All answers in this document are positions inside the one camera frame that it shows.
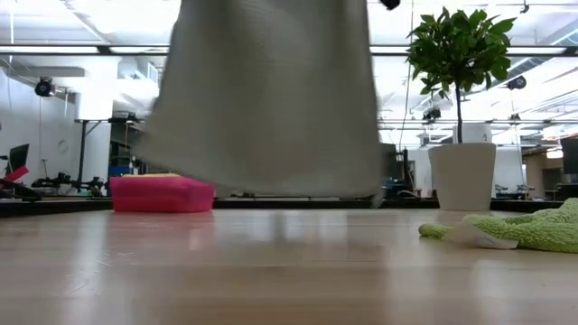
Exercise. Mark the grey microfiber towel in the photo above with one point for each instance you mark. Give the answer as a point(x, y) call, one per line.
point(271, 99)

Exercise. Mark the lime green fluffy towel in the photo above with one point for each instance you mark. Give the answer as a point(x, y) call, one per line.
point(533, 228)

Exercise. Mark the pink plastic bin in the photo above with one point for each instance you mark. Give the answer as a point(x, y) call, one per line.
point(162, 194)

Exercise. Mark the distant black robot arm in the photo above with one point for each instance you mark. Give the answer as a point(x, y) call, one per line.
point(63, 182)

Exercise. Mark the black monitor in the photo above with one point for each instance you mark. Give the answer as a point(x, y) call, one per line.
point(19, 158)
point(392, 162)
point(571, 155)

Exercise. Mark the potted tree in white pot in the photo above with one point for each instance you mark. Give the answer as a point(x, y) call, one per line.
point(460, 176)

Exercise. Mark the red panel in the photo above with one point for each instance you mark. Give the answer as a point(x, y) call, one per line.
point(15, 175)

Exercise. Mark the black gantry frame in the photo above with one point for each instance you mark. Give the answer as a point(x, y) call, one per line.
point(82, 153)

